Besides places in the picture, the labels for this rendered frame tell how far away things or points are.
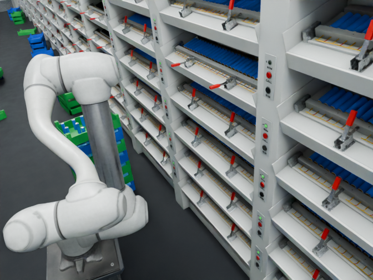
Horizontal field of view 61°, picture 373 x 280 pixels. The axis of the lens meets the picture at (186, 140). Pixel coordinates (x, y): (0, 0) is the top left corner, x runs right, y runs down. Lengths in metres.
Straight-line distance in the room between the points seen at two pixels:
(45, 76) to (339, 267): 1.08
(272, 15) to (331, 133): 0.32
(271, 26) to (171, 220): 1.32
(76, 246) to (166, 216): 0.65
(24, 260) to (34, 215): 1.13
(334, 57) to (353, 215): 0.40
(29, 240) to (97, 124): 0.53
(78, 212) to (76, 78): 0.51
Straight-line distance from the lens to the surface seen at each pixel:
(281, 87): 0.86
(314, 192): 0.96
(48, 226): 0.88
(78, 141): 1.78
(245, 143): 1.12
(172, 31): 1.43
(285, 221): 1.12
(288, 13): 0.80
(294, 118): 0.90
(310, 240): 1.09
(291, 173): 1.01
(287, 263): 1.26
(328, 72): 0.76
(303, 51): 0.81
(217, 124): 1.24
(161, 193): 2.06
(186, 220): 1.88
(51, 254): 1.61
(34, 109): 1.12
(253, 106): 0.97
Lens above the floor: 1.37
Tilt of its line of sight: 33 degrees down
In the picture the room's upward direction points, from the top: 6 degrees counter-clockwise
